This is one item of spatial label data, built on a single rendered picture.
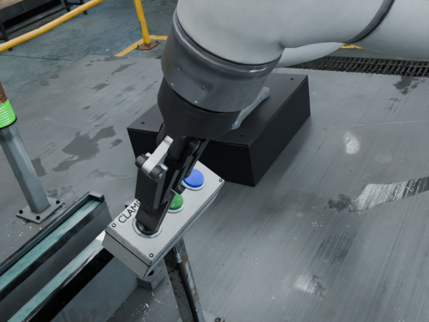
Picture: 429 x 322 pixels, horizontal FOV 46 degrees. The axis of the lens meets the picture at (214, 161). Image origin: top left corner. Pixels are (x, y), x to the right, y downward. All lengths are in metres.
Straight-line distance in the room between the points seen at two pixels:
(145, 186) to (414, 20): 0.28
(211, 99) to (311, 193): 0.69
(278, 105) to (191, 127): 0.75
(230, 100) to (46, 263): 0.58
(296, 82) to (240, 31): 0.92
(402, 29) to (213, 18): 0.14
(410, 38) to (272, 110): 0.76
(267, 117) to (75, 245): 0.49
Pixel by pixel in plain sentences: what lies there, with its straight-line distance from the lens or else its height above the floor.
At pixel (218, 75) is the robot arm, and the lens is 0.38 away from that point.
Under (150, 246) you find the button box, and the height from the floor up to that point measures 1.05.
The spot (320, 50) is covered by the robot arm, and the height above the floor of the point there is 1.03.
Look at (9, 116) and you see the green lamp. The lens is 1.09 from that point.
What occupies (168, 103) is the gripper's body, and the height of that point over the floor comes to 1.26.
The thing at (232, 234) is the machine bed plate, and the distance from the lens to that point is 0.98.
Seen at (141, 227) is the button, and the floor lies 1.07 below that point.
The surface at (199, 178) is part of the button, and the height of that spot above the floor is 1.07.
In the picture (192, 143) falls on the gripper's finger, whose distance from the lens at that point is 0.46.
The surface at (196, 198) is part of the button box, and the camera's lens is 0.66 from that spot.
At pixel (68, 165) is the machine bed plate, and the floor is 0.80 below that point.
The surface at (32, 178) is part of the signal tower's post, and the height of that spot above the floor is 0.89.
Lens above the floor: 1.44
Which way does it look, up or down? 32 degrees down
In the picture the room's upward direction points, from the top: 11 degrees counter-clockwise
